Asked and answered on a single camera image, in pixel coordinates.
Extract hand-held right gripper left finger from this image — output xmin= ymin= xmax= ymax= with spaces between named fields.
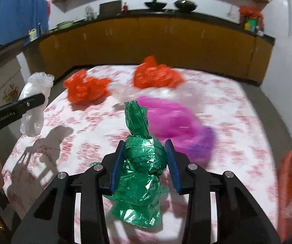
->
xmin=11 ymin=140 xmax=125 ymax=244

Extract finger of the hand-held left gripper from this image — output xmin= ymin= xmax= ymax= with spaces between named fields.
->
xmin=16 ymin=93 xmax=46 ymax=113

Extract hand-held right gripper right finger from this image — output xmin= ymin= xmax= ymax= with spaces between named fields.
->
xmin=164 ymin=139 xmax=281 ymax=244

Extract white translucent plastic bag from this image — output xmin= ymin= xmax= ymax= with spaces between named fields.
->
xmin=19 ymin=72 xmax=55 ymax=136

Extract emerald green plastic bag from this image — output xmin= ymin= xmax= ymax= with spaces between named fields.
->
xmin=89 ymin=101 xmax=169 ymax=230

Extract magenta plastic bag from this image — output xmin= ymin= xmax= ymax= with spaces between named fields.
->
xmin=137 ymin=96 xmax=216 ymax=162

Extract orange plastic bag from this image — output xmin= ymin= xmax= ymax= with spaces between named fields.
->
xmin=133 ymin=55 xmax=183 ymax=89
xmin=63 ymin=69 xmax=111 ymax=105

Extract clear plastic bag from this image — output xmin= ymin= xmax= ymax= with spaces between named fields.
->
xmin=112 ymin=85 xmax=136 ymax=107

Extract green basin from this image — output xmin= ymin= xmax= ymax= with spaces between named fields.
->
xmin=56 ymin=20 xmax=75 ymax=29

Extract floral white tablecloth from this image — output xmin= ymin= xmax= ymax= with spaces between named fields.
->
xmin=2 ymin=65 xmax=280 ymax=244

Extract blue hanging cloth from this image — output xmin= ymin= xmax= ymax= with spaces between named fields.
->
xmin=0 ymin=0 xmax=50 ymax=49

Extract bagged glass jars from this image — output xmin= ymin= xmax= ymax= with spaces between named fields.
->
xmin=85 ymin=5 xmax=98 ymax=21

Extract dark cutting board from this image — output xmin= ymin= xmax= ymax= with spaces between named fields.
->
xmin=99 ymin=1 xmax=122 ymax=17

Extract wooden base cabinet row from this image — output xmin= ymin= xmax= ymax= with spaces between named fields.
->
xmin=25 ymin=14 xmax=275 ymax=87

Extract black kitchen countertop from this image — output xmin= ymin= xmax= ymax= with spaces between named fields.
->
xmin=0 ymin=9 xmax=276 ymax=64

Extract black wok with lid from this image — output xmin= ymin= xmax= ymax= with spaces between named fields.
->
xmin=174 ymin=0 xmax=198 ymax=13

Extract orange bag on bottles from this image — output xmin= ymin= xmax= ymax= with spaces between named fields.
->
xmin=238 ymin=6 xmax=263 ymax=22

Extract floral wall sticker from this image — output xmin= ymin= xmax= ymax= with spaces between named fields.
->
xmin=3 ymin=84 xmax=20 ymax=103

